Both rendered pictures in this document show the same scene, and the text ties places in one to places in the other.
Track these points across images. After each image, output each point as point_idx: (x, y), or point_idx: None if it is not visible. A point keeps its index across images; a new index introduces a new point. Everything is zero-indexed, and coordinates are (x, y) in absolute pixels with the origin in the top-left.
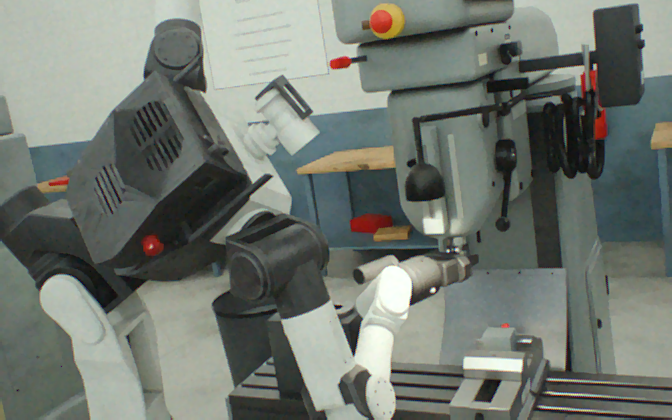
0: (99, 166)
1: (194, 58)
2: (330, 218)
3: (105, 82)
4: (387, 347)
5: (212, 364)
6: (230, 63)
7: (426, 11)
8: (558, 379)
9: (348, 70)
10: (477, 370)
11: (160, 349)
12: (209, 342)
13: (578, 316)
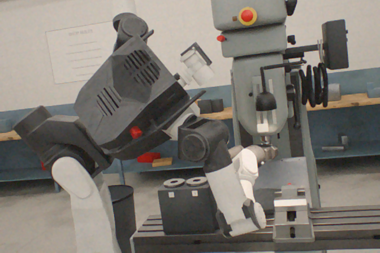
0: (100, 88)
1: (145, 32)
2: None
3: None
4: (251, 191)
5: (66, 241)
6: (64, 69)
7: (268, 11)
8: (316, 210)
9: None
10: (283, 206)
11: (30, 235)
12: (61, 228)
13: (311, 182)
